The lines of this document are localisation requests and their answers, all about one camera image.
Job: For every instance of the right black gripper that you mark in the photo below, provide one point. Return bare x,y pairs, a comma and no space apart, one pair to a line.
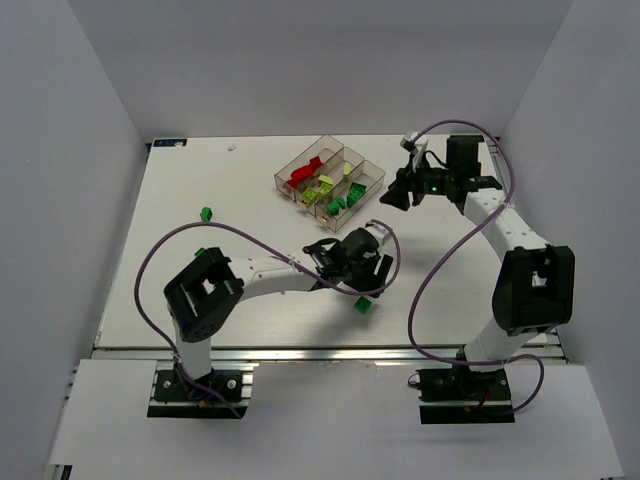
415,183

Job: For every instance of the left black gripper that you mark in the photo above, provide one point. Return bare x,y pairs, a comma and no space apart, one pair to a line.
370,272

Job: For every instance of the green lego brick bottom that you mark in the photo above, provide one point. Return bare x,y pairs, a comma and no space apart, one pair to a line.
363,305

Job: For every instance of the green lego brick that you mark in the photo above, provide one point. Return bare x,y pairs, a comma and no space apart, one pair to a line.
363,305
357,188

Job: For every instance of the green lego from stack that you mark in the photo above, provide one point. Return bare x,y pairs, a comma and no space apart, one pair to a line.
353,198

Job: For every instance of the lime curved lego brick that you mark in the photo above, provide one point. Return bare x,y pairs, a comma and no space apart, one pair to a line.
326,179

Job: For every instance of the red L lego stack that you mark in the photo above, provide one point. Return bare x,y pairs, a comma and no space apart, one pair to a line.
301,174

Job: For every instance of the small green square lego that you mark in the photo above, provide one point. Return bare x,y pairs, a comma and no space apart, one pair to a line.
336,206

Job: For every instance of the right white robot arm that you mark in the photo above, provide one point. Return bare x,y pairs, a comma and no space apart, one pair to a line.
535,284

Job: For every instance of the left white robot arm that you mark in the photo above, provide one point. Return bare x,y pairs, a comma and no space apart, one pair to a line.
203,295

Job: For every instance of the near clear plastic bin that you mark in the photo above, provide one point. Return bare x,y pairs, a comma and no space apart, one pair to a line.
367,174

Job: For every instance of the clear plastic bin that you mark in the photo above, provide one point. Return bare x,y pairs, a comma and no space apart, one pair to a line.
324,147
367,174
334,169

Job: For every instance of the middle clear plastic bin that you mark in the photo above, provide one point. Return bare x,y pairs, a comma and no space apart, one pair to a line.
334,169

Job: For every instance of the far clear plastic bin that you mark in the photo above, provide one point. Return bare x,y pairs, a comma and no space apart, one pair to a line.
324,147

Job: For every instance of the left blue label sticker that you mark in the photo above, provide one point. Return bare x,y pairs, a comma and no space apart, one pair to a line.
169,142

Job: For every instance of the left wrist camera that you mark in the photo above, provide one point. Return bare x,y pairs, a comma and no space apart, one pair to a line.
382,236

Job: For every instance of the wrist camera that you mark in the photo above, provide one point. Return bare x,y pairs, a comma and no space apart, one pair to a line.
382,236
412,143

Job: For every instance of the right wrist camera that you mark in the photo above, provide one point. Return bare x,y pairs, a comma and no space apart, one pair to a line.
412,143

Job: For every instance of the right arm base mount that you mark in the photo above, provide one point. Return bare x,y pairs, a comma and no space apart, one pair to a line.
457,395

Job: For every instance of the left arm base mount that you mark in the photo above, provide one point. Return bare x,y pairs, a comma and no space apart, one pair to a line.
222,394

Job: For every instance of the aluminium front rail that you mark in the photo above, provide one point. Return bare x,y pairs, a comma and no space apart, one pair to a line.
268,354

